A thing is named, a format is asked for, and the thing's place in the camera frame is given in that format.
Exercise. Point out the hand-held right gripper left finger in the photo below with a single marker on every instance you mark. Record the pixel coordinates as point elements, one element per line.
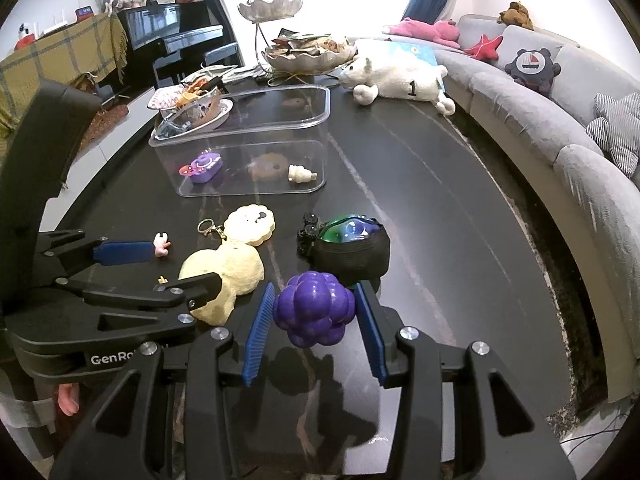
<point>257,335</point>

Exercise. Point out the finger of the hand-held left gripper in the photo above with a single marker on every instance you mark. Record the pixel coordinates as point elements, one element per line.
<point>125,252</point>
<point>200,287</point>

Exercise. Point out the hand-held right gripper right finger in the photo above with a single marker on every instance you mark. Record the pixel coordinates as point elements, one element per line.
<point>372,335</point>

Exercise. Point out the small pink figurine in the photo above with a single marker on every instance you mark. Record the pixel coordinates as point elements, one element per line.
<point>162,246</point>

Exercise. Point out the yellow plush toy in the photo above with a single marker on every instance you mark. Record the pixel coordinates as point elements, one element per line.
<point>240,270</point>

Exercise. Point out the purple grape toy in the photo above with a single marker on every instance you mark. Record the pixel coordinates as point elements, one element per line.
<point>312,307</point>

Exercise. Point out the green ball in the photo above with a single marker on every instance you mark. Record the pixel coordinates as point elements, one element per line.
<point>350,255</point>

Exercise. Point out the black toy car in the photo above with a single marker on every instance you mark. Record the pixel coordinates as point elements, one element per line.
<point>307,232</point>

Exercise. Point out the purple toy camera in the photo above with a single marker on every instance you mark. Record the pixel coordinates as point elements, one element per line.
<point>205,166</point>

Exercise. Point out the small cream figurine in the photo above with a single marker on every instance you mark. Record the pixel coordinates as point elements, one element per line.
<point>300,174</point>

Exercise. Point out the clear plastic container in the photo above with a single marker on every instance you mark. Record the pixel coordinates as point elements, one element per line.
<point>300,110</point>

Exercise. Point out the black marble desktop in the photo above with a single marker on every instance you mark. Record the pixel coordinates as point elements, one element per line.
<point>450,260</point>

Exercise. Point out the person's left hand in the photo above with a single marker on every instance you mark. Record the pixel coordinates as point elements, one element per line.
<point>68,399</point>

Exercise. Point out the brown patterned cloth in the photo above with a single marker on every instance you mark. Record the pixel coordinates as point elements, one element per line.
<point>100,120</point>

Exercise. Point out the white low cabinet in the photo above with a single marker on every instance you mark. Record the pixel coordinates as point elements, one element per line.
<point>135,110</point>

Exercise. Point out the yellow plaid blanket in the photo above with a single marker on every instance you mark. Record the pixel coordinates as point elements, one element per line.
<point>60,55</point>

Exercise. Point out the pink patterned pouch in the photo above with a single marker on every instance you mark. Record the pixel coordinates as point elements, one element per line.
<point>165,97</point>

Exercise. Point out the orange plastic toy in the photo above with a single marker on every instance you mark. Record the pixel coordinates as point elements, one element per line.
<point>190,94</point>

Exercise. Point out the basket of toys on plate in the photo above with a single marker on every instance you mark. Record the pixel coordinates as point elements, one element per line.
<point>222,110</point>

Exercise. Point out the red white figurine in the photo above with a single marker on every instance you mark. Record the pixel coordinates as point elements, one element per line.
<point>25,36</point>

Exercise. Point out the red desk clock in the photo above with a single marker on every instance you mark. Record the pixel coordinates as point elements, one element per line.
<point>84,11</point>

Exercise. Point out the pile of papers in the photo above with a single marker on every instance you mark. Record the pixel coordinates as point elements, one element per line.
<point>240,74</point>

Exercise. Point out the black piano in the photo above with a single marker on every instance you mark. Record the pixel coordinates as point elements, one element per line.
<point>150,25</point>

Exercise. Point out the grey rabbit plush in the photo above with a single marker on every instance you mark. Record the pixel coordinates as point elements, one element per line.
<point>109,1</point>

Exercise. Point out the beige plush toy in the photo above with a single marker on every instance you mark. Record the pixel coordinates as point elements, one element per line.
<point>134,1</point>

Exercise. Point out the grey curved sofa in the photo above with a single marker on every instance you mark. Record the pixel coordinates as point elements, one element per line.
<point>590,200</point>

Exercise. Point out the white sheep plush toy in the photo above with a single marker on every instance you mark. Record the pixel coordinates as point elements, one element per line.
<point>395,77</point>

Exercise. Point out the pile of snack packets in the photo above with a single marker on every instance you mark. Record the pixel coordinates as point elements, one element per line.
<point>310,45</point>

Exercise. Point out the two-tier metal lotus stand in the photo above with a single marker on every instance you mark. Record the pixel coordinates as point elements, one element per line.
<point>270,7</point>

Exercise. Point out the blue picture book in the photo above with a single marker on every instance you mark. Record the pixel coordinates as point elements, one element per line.
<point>420,50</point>

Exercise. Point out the red star pillow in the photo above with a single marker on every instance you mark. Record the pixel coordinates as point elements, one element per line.
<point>485,47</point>

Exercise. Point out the pink plush bear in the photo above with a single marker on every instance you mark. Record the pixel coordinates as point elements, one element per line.
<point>425,30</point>

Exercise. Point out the navy ship wheel pillow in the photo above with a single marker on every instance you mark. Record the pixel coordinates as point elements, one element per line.
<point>530,67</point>

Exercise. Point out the striped star pillow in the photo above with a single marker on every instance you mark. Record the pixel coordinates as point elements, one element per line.
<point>620,130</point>

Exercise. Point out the brown plush bear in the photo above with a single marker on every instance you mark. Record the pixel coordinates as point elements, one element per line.
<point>515,15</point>

